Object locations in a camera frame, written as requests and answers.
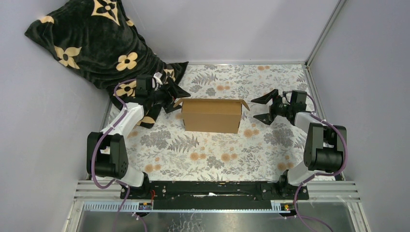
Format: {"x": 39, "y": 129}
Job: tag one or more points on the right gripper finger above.
{"x": 271, "y": 96}
{"x": 266, "y": 118}

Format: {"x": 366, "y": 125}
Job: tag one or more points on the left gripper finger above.
{"x": 175, "y": 90}
{"x": 169, "y": 106}

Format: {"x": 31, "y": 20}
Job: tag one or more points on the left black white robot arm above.
{"x": 107, "y": 159}

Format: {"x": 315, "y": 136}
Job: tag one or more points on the brown cardboard box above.
{"x": 212, "y": 115}

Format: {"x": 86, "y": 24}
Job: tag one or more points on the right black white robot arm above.
{"x": 325, "y": 150}

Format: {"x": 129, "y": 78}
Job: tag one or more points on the black floral plush blanket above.
{"x": 97, "y": 41}

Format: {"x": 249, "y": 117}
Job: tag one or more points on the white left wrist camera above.
{"x": 156, "y": 80}

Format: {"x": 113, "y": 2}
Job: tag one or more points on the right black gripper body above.
{"x": 278, "y": 108}

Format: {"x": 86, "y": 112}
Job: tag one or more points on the aluminium frame rail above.
{"x": 332, "y": 206}

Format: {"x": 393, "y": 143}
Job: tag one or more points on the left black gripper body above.
{"x": 160, "y": 96}

